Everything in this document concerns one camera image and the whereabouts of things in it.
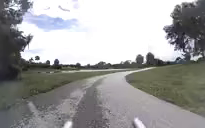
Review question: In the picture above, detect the distant row of trees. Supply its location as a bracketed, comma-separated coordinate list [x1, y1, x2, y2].
[21, 51, 191, 70]

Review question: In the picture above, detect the grey asphalt path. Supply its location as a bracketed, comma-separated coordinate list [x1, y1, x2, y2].
[0, 66, 205, 128]

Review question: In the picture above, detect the robot's own part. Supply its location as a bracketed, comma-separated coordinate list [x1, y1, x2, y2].
[133, 117, 147, 128]
[62, 120, 74, 128]

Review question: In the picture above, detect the grass verge with trees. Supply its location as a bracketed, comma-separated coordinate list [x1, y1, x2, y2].
[0, 67, 138, 114]

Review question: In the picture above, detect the grass slope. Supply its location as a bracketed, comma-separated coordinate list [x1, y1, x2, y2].
[125, 59, 205, 121]

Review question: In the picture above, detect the large dark tree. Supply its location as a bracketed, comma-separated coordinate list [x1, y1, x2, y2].
[163, 0, 205, 62]

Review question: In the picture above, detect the wood of dark trees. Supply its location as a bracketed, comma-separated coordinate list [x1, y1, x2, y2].
[0, 0, 34, 83]

